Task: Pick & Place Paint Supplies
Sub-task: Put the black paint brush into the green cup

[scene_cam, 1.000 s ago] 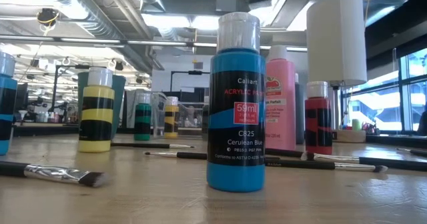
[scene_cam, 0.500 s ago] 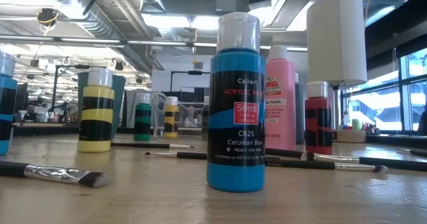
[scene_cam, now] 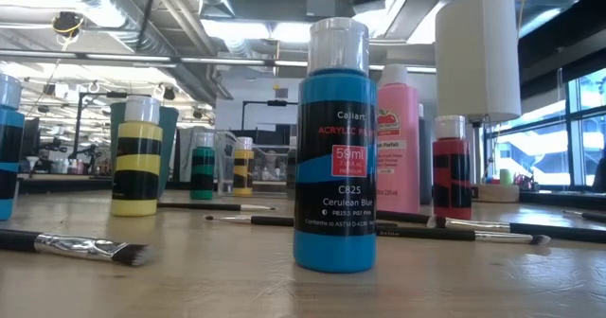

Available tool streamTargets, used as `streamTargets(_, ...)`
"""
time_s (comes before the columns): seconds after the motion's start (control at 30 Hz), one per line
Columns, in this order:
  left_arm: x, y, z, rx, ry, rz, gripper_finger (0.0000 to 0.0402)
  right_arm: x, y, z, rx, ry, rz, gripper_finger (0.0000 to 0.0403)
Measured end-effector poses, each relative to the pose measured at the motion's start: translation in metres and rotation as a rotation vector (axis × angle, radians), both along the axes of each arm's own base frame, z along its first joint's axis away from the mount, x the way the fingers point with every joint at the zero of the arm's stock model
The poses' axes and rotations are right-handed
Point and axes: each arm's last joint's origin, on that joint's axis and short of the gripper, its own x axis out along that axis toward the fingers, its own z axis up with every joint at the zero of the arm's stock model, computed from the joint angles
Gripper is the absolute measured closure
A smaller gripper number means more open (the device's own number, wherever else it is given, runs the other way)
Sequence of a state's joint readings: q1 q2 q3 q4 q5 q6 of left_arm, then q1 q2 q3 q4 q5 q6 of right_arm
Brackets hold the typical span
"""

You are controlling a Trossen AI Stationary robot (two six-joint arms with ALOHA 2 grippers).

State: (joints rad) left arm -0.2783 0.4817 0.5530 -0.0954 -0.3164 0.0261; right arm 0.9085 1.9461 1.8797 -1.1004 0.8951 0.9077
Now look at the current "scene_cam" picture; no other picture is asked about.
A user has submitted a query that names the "small golden yellow paint bottle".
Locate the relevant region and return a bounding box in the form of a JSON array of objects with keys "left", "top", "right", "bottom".
[{"left": 232, "top": 135, "right": 256, "bottom": 198}]

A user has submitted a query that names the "tall pink apple-label bottle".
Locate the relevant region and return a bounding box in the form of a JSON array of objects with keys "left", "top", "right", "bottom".
[{"left": 376, "top": 63, "right": 421, "bottom": 215}]

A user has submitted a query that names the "small lemon yellow paint bottle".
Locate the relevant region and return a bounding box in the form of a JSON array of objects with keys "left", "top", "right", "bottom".
[{"left": 109, "top": 95, "right": 164, "bottom": 218}]

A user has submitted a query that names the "small blue paint bottle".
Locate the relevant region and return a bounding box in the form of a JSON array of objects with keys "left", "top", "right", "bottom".
[{"left": 0, "top": 74, "right": 27, "bottom": 222}]

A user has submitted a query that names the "cerulean blue C825 paint bottle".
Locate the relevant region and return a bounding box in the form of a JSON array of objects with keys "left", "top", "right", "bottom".
[{"left": 293, "top": 17, "right": 379, "bottom": 274}]

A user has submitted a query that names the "thin black paint brush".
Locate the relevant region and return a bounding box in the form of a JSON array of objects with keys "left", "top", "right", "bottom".
[
  {"left": 376, "top": 226, "right": 552, "bottom": 246},
  {"left": 205, "top": 214, "right": 295, "bottom": 228},
  {"left": 156, "top": 201, "right": 277, "bottom": 213},
  {"left": 424, "top": 215, "right": 606, "bottom": 244},
  {"left": 376, "top": 209, "right": 433, "bottom": 225},
  {"left": 561, "top": 208, "right": 606, "bottom": 224}
]

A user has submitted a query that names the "small teal green paint bottle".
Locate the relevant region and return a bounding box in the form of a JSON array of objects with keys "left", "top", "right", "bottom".
[{"left": 189, "top": 132, "right": 217, "bottom": 201}]

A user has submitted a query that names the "small dark red paint bottle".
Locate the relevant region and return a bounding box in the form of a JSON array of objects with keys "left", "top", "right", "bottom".
[{"left": 431, "top": 115, "right": 473, "bottom": 221}]

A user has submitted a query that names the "flat black paint brush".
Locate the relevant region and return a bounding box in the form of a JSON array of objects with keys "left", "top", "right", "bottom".
[{"left": 0, "top": 229, "right": 153, "bottom": 269}]

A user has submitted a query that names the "clear plastic bin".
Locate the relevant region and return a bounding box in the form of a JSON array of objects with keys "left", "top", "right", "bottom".
[{"left": 215, "top": 129, "right": 298, "bottom": 198}]

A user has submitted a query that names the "teal plastic cup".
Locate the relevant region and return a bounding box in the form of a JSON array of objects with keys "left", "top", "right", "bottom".
[{"left": 109, "top": 100, "right": 181, "bottom": 200}]

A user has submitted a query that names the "grey ceiling box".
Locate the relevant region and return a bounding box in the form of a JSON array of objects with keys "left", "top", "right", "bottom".
[{"left": 306, "top": 0, "right": 352, "bottom": 19}]

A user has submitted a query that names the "long ceiling light bar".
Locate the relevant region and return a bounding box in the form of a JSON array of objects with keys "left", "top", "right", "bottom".
[{"left": 0, "top": 49, "right": 309, "bottom": 68}]

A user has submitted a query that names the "white shade table lamp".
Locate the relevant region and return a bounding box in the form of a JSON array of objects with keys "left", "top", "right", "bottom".
[{"left": 434, "top": 0, "right": 523, "bottom": 204}]

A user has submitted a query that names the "black framed window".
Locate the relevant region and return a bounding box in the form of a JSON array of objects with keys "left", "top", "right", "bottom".
[{"left": 482, "top": 66, "right": 606, "bottom": 190}]

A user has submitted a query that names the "black round ceiling device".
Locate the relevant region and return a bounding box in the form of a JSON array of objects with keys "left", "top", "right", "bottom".
[{"left": 51, "top": 10, "right": 86, "bottom": 39}]

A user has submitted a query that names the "black background station frame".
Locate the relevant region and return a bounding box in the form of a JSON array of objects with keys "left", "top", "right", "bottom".
[{"left": 241, "top": 98, "right": 299, "bottom": 133}]

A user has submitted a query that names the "silver ceiling duct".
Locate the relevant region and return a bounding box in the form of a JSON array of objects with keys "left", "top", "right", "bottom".
[{"left": 46, "top": 0, "right": 233, "bottom": 102}]

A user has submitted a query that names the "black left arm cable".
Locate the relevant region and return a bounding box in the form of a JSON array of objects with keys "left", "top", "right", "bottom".
[{"left": 135, "top": 0, "right": 160, "bottom": 43}]

